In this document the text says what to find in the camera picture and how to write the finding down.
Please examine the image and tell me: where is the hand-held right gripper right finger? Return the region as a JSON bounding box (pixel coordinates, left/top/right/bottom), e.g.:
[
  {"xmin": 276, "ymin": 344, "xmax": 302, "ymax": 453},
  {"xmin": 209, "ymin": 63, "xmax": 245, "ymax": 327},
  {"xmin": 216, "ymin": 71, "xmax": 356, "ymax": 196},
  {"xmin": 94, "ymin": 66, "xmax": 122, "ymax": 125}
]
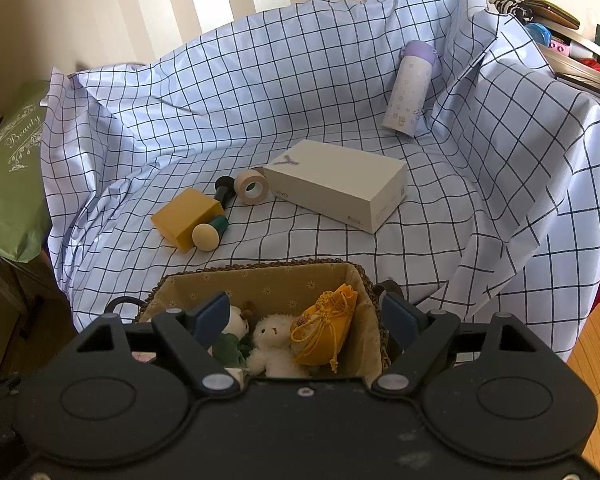
[{"xmin": 371, "ymin": 292, "xmax": 551, "ymax": 395}]

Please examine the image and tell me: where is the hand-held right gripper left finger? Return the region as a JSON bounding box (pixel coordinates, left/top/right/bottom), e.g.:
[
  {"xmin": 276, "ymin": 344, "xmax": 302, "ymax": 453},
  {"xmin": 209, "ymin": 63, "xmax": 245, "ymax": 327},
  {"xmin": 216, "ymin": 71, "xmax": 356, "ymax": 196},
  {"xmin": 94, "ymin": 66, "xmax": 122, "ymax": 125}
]
[{"xmin": 75, "ymin": 292, "xmax": 236, "ymax": 395}]

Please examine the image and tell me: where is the green plush reindeer toy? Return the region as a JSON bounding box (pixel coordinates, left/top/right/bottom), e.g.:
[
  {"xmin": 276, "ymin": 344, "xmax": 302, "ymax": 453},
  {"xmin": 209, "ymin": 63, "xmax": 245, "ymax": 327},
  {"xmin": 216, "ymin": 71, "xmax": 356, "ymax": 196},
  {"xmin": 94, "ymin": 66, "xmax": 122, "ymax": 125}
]
[{"xmin": 209, "ymin": 301, "xmax": 257, "ymax": 370}]

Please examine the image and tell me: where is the white plush lamb toy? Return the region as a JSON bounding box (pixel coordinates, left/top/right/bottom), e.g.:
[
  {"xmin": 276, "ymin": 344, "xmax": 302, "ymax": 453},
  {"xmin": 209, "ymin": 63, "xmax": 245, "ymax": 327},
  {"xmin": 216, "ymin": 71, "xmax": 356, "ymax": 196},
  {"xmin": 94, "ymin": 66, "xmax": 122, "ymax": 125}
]
[{"xmin": 246, "ymin": 312, "xmax": 314, "ymax": 380}]

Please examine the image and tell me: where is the woven basket with beige lining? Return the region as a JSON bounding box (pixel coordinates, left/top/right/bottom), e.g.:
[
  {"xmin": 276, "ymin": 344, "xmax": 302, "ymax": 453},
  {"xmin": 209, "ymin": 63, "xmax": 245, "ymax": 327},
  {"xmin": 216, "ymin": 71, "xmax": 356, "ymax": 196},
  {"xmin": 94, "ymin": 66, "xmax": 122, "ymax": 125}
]
[{"xmin": 111, "ymin": 258, "xmax": 406, "ymax": 382}]

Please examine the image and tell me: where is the yellow drawstring pouch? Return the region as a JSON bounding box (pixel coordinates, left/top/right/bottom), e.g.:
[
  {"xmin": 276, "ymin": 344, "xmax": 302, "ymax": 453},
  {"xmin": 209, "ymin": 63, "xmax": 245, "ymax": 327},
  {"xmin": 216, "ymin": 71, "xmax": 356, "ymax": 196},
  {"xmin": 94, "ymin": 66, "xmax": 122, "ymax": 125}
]
[{"xmin": 289, "ymin": 282, "xmax": 359, "ymax": 374}]

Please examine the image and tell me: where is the cream teal wooden mushroom toy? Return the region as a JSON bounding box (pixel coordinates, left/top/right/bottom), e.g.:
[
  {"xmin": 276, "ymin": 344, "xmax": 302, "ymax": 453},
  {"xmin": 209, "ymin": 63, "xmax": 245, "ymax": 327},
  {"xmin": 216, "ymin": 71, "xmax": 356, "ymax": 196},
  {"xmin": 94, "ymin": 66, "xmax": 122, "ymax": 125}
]
[{"xmin": 191, "ymin": 214, "xmax": 230, "ymax": 253}]

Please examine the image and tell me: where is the yellow rectangular block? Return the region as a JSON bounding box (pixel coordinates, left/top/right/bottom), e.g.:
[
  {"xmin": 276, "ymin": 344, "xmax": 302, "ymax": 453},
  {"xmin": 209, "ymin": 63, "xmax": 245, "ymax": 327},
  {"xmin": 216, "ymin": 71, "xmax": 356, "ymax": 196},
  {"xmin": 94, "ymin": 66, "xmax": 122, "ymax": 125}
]
[{"xmin": 151, "ymin": 188, "xmax": 226, "ymax": 253}]

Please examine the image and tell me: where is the beige tape roll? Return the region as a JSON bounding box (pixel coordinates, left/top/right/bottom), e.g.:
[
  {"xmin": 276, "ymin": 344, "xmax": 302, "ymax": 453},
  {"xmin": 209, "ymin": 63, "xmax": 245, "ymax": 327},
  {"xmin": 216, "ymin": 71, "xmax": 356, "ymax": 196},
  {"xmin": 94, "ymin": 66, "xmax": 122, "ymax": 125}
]
[{"xmin": 233, "ymin": 168, "xmax": 269, "ymax": 206}]

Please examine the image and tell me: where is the white cardboard box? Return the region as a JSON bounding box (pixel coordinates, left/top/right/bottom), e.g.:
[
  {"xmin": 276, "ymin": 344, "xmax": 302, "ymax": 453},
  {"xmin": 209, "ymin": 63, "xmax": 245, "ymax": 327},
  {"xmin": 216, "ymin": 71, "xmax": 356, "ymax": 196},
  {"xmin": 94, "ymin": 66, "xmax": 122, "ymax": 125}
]
[{"xmin": 262, "ymin": 139, "xmax": 409, "ymax": 235}]

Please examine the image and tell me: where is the dark wooden cabinet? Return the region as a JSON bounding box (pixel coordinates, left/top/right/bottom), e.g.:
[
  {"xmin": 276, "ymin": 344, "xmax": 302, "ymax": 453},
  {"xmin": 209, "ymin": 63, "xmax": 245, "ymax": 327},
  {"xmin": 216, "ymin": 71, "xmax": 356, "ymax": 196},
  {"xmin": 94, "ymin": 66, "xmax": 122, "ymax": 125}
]
[{"xmin": 0, "ymin": 245, "xmax": 77, "ymax": 388}]

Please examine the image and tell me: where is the purple white bottle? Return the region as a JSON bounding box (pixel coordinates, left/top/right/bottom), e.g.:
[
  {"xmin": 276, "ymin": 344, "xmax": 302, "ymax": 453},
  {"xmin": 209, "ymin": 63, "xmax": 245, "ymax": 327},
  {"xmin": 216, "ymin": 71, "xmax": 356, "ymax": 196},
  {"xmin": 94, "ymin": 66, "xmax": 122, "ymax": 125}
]
[{"xmin": 382, "ymin": 39, "xmax": 437, "ymax": 138}]

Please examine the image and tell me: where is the green printed cushion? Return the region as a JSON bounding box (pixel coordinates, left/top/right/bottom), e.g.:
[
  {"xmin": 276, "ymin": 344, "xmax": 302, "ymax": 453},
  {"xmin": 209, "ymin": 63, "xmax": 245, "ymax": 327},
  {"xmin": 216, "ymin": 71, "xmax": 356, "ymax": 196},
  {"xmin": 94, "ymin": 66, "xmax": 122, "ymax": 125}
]
[{"xmin": 0, "ymin": 80, "xmax": 54, "ymax": 264}]

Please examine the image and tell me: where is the blue white checked cloth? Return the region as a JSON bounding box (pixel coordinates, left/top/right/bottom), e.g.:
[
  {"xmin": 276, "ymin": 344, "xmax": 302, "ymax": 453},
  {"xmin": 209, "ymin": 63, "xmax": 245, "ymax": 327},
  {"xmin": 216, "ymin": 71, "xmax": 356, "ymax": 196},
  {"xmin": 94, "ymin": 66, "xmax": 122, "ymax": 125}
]
[{"xmin": 40, "ymin": 0, "xmax": 600, "ymax": 367}]

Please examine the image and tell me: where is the metal tray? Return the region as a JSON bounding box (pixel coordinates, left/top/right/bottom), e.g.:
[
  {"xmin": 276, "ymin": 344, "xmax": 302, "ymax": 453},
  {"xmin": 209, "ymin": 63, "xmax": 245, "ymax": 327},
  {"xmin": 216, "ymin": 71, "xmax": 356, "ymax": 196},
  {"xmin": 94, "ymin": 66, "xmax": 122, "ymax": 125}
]
[{"xmin": 539, "ymin": 35, "xmax": 600, "ymax": 102}]

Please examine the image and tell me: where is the blue round container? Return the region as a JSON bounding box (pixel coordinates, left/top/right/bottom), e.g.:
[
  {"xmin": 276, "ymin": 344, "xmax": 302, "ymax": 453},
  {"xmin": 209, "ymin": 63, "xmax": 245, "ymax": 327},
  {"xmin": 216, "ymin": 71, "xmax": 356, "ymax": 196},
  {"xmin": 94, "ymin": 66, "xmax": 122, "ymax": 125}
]
[{"xmin": 524, "ymin": 22, "xmax": 554, "ymax": 49}]

